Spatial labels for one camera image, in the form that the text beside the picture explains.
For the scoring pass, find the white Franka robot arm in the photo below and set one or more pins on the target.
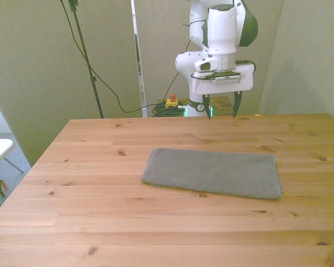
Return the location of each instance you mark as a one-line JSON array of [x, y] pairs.
[[222, 30]]

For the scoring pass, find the dark tripod stand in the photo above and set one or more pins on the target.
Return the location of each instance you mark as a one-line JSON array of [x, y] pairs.
[[85, 55]]

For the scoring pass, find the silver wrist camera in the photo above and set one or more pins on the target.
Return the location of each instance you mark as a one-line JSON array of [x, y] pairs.
[[227, 80]]

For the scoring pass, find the yellow emergency stop button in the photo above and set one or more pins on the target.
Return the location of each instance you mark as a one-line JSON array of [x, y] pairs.
[[172, 102]]

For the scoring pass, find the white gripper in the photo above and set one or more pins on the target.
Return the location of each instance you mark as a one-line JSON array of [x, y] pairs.
[[225, 87]]

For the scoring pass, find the grey towel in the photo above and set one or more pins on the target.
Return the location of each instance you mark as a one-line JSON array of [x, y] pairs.
[[214, 173]]

